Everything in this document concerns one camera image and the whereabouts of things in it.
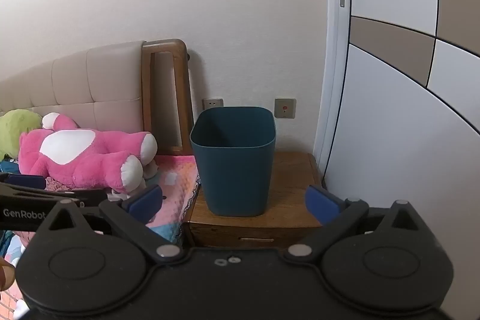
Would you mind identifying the wooden headboard frame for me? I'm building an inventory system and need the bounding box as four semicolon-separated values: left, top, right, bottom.
141;39;195;156

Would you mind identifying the wooden nightstand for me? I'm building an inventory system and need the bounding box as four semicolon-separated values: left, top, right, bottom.
184;151;325;249

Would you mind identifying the pink printed blanket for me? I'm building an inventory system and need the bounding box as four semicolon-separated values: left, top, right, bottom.
0;154;201;320

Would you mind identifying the dark teal waste bin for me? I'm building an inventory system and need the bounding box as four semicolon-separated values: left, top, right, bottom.
189;107;277;217

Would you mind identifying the person's left hand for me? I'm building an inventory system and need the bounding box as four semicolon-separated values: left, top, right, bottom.
0;256;16;292

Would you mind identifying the pink plush toy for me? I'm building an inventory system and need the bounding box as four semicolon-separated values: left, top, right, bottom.
18;112;158;193

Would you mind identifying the white door frame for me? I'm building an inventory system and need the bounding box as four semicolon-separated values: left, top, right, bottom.
313;0;351;189

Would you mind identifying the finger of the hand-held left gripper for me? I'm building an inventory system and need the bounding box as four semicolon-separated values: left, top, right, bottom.
0;184;109;209
0;173;46;190

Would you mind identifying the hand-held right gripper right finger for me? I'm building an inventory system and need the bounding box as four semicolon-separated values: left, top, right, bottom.
286;185;436;264

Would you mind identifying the wall switch with red button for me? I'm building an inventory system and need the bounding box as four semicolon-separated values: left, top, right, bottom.
274;97;297;119

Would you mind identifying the white and tan panelled door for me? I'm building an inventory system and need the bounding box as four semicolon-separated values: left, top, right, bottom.
324;0;480;216

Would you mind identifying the green plush toy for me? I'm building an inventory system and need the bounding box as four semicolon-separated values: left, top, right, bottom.
0;109;43;160

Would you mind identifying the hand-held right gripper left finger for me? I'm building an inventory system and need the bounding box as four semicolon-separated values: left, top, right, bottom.
35;184;184;265

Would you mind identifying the beige upholstered headboard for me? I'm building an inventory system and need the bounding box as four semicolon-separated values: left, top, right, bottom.
0;40;146;135

